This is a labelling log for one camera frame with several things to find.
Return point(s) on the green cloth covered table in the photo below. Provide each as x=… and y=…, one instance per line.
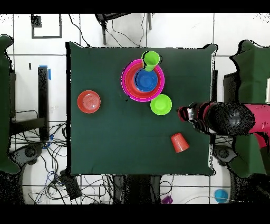
x=4, y=105
x=253, y=74

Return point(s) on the orange cup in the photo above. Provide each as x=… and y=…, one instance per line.
x=179, y=143

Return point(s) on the black power brick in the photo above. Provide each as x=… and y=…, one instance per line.
x=70, y=186

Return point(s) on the large pink bowl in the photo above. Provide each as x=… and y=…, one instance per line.
x=135, y=99

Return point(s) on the green cup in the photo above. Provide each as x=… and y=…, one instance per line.
x=150, y=59

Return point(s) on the large orange bowl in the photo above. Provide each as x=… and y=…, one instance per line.
x=128, y=84

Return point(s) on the small dark blue bowl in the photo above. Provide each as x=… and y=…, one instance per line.
x=146, y=81

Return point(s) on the black camera tripod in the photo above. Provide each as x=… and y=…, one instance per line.
x=104, y=31

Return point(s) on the small orange bowl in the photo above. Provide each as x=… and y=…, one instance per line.
x=89, y=101

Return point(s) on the small purple object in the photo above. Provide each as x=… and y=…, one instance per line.
x=167, y=200

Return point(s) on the blue tape strip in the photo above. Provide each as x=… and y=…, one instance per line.
x=49, y=75

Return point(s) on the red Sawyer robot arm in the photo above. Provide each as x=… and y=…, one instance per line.
x=232, y=118

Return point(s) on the blue disc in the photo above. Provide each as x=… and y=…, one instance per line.
x=221, y=195

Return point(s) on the small green bowl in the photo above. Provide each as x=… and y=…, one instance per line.
x=161, y=104

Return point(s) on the dark green tablecloth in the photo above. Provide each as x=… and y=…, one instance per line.
x=126, y=148

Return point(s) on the black metal stand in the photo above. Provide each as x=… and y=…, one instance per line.
x=43, y=95
x=231, y=88

